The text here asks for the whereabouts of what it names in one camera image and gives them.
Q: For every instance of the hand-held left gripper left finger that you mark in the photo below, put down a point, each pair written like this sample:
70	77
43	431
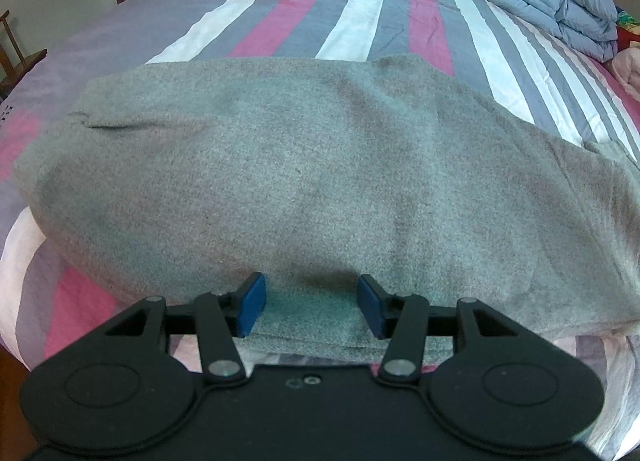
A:
252	303

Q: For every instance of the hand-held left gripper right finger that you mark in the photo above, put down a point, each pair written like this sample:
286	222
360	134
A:
371	303

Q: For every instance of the grey pants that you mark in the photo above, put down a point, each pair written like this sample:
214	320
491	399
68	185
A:
300	166

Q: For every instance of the striped bed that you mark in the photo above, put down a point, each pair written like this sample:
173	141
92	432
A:
360	16

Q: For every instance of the wooden chair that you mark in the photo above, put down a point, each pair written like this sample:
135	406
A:
22	63

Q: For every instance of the pink folded quilt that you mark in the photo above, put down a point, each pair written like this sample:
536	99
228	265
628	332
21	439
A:
630	72

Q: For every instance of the colourful folded blanket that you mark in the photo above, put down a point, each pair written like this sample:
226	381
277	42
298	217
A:
631	31

